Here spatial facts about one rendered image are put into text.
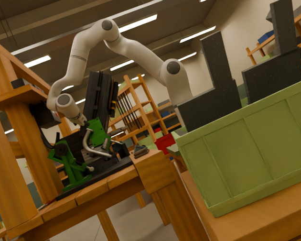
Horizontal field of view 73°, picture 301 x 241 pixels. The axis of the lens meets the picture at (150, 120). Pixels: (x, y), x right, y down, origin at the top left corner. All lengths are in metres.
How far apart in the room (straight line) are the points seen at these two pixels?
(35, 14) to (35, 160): 4.63
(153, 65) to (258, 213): 0.90
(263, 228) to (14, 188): 0.88
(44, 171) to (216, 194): 1.11
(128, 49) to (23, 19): 4.72
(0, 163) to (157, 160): 0.64
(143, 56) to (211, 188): 0.83
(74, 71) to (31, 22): 4.52
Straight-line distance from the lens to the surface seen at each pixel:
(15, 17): 5.81
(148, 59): 1.11
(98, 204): 1.02
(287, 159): 0.47
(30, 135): 1.40
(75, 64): 1.17
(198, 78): 11.74
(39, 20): 5.60
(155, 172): 0.92
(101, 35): 1.12
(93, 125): 1.58
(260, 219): 0.40
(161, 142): 1.50
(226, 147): 0.42
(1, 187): 1.03
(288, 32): 0.60
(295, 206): 0.42
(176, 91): 1.05
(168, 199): 0.96
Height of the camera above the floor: 0.99
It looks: 3 degrees up
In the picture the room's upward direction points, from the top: 25 degrees counter-clockwise
